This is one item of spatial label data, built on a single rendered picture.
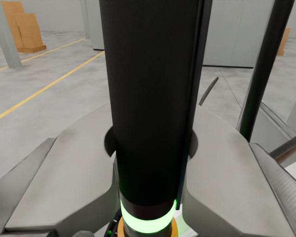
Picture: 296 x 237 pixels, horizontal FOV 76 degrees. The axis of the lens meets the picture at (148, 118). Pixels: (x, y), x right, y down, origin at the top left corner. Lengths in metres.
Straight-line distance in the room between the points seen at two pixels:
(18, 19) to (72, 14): 5.88
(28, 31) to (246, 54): 7.08
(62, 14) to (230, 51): 10.84
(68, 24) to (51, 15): 1.09
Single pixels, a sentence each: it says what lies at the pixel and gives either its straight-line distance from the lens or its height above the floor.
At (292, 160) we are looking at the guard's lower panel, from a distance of 1.22.
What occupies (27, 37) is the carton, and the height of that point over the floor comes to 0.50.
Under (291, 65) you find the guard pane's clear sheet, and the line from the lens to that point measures 1.28.
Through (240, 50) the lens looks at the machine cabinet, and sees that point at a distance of 5.94.
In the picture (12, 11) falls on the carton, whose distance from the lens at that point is 8.52.
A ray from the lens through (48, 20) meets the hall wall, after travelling 14.77.
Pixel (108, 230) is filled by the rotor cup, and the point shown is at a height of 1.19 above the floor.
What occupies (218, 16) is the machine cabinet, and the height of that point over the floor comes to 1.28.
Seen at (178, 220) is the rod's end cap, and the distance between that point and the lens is 0.19.
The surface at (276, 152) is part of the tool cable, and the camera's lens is 0.28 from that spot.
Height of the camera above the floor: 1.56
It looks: 31 degrees down
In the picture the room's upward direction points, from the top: straight up
